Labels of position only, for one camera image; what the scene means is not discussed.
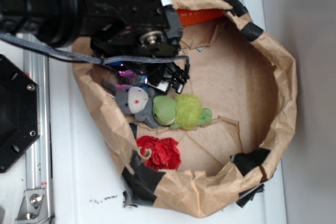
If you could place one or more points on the brown paper bag bin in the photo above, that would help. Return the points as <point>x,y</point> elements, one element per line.
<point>249,81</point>

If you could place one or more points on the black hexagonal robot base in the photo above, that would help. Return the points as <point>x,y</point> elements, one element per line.
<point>19,113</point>

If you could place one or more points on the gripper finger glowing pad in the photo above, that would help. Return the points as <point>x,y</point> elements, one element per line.
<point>169,75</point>
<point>127,76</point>

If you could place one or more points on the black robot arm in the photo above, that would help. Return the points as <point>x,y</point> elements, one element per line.
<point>51,27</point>

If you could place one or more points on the red crumpled paper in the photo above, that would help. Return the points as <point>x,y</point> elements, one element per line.
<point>159,153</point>

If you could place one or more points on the metal corner bracket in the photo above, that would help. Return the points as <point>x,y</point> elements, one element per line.
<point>34,207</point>

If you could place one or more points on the orange toy carrot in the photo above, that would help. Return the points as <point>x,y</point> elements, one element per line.
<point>192,17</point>

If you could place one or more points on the green plush frog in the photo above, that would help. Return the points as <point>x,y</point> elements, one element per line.
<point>185,111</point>

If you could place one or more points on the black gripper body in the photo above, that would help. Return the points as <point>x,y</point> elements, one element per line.
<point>131,30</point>

